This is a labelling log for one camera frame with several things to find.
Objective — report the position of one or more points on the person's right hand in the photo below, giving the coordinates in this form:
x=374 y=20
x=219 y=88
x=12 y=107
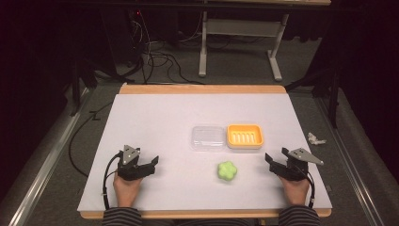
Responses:
x=295 y=191

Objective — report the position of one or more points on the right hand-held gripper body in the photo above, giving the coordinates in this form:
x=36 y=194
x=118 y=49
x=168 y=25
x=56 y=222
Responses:
x=295 y=171

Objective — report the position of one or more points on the yellow soap dish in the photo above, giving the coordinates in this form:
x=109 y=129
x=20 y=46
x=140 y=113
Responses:
x=245 y=136

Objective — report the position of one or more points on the metal floor rail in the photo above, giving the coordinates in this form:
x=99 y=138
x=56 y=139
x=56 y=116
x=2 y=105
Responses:
x=351 y=163
x=40 y=163

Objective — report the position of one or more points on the white metal desk frame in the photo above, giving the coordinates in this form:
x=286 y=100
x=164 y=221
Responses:
x=241 y=26

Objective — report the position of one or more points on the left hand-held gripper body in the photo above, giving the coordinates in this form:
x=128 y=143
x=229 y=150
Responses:
x=128 y=168

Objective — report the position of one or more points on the person's left hand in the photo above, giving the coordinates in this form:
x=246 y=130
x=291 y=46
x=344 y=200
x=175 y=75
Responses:
x=127 y=190

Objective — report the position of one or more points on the white table mat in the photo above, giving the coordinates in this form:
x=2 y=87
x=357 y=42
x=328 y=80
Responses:
x=188 y=125

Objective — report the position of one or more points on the crumpled white paper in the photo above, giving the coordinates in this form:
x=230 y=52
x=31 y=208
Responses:
x=315 y=139

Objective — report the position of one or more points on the clear plastic soap box lid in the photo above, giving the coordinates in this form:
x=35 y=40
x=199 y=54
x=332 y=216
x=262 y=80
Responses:
x=208 y=138

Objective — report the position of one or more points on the black metal stand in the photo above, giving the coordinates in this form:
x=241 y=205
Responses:
x=82 y=78
x=326 y=84

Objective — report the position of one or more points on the green flower-shaped soap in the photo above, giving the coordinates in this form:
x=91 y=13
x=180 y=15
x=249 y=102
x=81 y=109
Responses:
x=227 y=171

